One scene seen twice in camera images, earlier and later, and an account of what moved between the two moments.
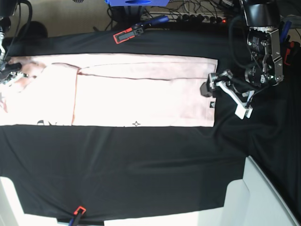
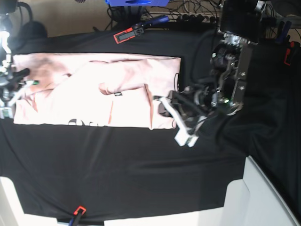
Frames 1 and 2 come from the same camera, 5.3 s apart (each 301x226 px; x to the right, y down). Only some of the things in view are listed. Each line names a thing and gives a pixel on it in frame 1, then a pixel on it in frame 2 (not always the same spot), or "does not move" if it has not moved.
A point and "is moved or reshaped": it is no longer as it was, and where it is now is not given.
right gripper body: (207, 88) -> (186, 106)
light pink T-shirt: (92, 90) is moved or reshaped
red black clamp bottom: (80, 211) does not move
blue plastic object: (137, 3) does not move
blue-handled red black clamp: (138, 29) does not move
